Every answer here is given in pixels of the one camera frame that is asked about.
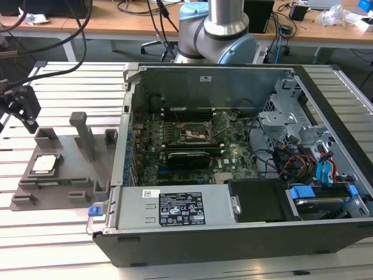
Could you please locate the round coin battery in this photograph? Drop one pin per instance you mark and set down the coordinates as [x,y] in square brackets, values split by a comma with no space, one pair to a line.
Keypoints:
[232,116]

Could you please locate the blue plastic case latch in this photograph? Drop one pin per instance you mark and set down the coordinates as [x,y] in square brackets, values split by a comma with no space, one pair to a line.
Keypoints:
[95,211]

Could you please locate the silver hard disk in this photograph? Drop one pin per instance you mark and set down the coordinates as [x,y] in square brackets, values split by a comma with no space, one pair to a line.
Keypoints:
[317,204]

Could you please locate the grey laptop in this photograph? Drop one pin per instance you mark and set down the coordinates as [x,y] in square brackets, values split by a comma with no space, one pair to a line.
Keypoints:
[323,3]

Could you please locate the wooden desk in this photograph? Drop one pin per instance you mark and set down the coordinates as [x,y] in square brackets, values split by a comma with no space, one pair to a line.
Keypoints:
[116,23]
[320,35]

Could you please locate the clear plastic bag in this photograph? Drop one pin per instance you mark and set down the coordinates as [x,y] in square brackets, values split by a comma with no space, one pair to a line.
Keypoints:
[332,16]

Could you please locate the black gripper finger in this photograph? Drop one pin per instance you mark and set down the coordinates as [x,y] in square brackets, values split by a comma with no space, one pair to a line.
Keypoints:
[29,105]

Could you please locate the black graphics card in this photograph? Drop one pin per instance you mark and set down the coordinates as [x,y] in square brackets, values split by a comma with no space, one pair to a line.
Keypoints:
[189,160]

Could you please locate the open black PC case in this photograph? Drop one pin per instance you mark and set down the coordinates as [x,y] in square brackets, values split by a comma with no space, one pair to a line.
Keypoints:
[233,245]

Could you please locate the crumpled white paper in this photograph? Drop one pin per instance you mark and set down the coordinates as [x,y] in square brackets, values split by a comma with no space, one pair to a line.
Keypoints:
[36,20]

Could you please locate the small black box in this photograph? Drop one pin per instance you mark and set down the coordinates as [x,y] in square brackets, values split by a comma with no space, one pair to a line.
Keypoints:
[298,12]

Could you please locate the black RAM slot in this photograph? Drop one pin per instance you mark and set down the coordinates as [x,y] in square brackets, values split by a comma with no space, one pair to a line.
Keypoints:
[198,108]
[218,153]
[217,149]
[198,115]
[198,112]
[198,119]
[192,143]
[192,146]

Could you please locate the large black equipment box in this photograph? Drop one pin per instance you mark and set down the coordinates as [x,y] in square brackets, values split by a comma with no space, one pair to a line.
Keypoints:
[52,7]

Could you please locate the metal drive cage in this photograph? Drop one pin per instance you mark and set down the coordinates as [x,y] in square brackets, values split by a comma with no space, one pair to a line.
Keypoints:
[275,119]

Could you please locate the small blue box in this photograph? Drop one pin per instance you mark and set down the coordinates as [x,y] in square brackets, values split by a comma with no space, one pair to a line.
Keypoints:
[364,4]

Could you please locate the silver power supply unit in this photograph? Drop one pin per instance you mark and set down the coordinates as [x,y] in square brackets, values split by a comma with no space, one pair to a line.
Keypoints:
[137,204]

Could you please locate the silver chipset heatsink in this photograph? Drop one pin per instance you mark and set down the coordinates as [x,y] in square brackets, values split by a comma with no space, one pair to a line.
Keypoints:
[223,178]

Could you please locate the white case sticker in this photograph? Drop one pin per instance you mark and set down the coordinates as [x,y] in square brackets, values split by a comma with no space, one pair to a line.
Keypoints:
[206,78]

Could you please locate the CPU socket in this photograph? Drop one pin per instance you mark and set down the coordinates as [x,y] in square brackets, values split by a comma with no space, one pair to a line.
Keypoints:
[193,134]

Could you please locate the green motherboard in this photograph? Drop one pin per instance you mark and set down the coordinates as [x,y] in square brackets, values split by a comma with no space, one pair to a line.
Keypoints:
[233,151]

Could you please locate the grey brown parts rack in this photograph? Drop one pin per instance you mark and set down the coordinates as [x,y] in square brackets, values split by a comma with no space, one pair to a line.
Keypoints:
[73,163]

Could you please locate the thin metal locking lever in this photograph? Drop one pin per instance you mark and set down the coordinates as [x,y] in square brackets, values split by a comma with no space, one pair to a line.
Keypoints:
[175,115]

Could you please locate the blue disk carrier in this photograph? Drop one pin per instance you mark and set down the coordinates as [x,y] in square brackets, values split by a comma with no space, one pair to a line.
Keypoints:
[303,192]

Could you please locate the silver topped CPU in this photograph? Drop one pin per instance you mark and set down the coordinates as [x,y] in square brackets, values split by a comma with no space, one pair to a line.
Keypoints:
[44,164]

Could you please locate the white cardboard box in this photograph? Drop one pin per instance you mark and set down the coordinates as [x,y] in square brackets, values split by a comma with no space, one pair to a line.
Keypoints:
[362,24]

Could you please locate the green RAM stick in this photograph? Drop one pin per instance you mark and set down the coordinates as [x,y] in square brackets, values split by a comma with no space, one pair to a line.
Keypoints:
[62,182]

